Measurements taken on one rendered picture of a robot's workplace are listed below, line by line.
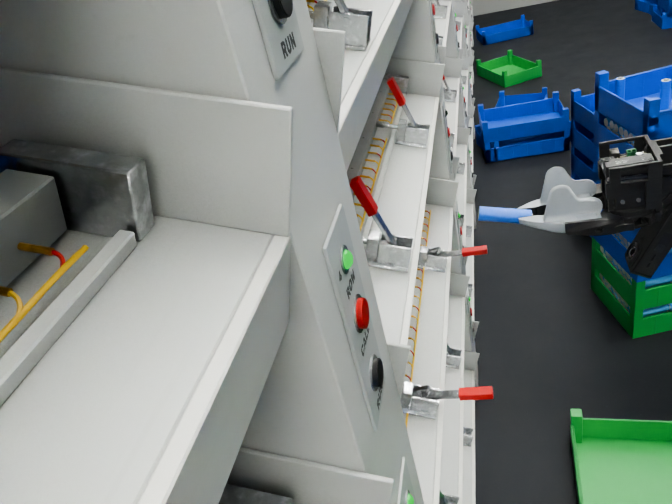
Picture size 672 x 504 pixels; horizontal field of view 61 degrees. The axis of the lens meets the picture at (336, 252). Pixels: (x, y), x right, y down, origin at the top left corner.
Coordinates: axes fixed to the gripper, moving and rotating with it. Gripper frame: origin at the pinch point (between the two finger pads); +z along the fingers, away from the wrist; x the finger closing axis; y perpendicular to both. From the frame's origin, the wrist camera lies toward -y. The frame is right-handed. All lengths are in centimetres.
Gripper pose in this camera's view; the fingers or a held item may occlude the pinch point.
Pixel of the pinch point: (530, 219)
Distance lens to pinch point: 74.9
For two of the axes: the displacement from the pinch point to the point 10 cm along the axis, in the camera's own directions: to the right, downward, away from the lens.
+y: -2.8, -8.1, -5.1
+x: -2.0, 5.7, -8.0
